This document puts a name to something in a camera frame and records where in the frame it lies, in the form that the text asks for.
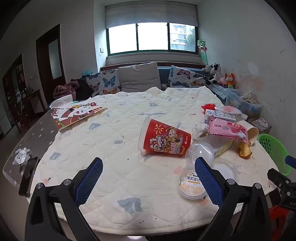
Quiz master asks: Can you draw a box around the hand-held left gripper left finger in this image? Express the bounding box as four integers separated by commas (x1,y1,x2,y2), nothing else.
25,157,104,241

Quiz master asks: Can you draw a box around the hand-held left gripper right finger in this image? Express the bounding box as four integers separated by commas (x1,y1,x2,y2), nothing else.
194,157,271,241

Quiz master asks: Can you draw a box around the green plastic basket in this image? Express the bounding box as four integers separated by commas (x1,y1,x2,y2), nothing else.
257,134,292,177

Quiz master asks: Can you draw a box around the clear plastic bottle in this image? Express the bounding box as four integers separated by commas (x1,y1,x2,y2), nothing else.
185,137,234,166

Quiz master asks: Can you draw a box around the white paper cup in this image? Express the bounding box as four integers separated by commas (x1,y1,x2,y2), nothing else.
239,120,260,146

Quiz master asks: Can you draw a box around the red cartoon paper cup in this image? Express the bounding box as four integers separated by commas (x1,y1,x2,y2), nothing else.
138,115,192,159

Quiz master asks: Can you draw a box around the round labelled plastic container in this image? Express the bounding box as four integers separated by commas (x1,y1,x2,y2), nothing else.
176,166,208,201

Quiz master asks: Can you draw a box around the clear round plastic lid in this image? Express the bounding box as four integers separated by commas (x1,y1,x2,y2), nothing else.
211,159,239,184

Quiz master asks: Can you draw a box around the red plastic stool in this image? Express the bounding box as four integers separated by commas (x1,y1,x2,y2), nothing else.
269,205,296,233

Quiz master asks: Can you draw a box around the bread piece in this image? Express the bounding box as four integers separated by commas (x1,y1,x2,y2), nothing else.
238,141,253,160

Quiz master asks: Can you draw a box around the cardboard box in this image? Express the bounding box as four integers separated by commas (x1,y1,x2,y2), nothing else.
248,117,273,135

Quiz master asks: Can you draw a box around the crumpled clear plastic wrapper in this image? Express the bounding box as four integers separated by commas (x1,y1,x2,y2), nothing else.
192,122,210,141

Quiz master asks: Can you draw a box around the pink wet wipes packet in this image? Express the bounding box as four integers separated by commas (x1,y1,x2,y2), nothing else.
208,118,249,146

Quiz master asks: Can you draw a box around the black smartphone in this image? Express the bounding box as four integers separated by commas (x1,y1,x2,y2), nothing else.
18,156,40,197

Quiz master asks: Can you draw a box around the white quilted blanket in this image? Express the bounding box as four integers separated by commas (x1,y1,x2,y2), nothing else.
29,86,279,235

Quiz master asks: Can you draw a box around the white milk carton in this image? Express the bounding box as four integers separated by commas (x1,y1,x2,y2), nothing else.
203,110,237,124

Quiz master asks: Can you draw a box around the crumpled white tissue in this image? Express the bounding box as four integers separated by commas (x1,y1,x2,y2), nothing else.
12,148,31,166

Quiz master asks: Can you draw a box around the clear plastic storage bin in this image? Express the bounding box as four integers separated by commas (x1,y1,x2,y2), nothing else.
225,89,263,119

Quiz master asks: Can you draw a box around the grey star-print tablecloth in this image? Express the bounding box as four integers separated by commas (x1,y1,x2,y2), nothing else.
2,109,61,186

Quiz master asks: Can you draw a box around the red ribbon bow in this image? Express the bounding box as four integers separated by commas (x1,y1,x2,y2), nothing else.
201,103,217,113

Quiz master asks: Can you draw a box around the patterned cloth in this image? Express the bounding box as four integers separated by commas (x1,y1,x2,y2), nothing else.
239,91,258,105

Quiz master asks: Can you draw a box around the black clothing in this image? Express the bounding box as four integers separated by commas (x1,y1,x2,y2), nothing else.
70,78,95,100

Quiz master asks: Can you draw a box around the pink clothing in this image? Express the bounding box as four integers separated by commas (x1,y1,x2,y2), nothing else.
53,84,80,100

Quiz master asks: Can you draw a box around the wooden chair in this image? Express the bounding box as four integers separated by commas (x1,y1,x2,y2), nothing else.
22,89,47,121

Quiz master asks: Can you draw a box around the orange fox plush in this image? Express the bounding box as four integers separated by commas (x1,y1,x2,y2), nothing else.
224,73,236,90

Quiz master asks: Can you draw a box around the butterfly print pillow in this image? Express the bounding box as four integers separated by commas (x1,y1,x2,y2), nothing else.
86,70,122,97
167,65,207,88

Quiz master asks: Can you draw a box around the black and white cow plush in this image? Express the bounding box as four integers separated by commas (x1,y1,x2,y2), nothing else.
202,62,223,85

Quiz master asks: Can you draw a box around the blue sofa bed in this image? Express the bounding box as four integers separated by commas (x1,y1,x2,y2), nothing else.
99,61,228,105

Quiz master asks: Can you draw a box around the grey pillow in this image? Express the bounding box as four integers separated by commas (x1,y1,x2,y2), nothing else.
117,62,162,93

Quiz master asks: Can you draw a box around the dark wooden cabinet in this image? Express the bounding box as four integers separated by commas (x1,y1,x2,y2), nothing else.
2,54,28,139

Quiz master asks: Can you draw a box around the dark wooden door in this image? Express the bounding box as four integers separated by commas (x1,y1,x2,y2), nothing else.
36,24,67,106

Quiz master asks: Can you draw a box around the green pinwheel toy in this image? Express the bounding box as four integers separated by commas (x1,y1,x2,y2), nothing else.
196,38,210,66

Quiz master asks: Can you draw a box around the window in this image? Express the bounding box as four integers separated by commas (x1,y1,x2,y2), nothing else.
106,22,199,57

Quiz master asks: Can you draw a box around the white roller blind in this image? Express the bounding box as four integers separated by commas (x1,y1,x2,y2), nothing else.
105,4,199,29

